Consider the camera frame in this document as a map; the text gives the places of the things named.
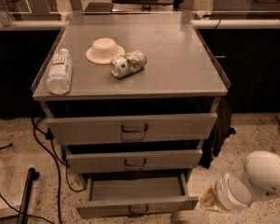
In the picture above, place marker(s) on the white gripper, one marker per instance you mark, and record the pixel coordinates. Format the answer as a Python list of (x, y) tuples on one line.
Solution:
[(221, 192)]

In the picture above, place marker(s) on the grey bottom drawer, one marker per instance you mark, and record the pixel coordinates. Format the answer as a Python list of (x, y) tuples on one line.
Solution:
[(136, 194)]

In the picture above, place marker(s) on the grey drawer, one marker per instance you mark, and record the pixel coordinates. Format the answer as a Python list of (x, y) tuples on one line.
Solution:
[(133, 161), (129, 129), (136, 194)]

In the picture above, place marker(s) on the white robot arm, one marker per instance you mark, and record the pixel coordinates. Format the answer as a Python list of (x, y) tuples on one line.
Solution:
[(257, 181)]

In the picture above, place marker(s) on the grey top drawer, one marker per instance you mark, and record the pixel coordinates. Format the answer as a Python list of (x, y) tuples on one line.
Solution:
[(129, 129)]

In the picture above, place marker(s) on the grey drawer cabinet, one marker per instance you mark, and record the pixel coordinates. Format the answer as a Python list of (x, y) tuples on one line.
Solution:
[(180, 78)]

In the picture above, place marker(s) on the grey middle drawer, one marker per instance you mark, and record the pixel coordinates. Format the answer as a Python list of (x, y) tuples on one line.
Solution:
[(133, 161)]

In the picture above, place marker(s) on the green silver soda can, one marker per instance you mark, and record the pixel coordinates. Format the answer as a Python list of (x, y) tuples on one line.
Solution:
[(128, 64)]

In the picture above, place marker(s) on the black pole on floor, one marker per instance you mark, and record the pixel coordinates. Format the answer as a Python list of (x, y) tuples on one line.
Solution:
[(31, 177)]

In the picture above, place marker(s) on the white upturned bowl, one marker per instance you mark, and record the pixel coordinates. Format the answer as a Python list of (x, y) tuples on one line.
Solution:
[(103, 50)]

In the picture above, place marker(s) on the clear plastic water bottle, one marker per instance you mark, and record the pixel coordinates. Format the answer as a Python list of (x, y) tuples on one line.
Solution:
[(60, 73)]

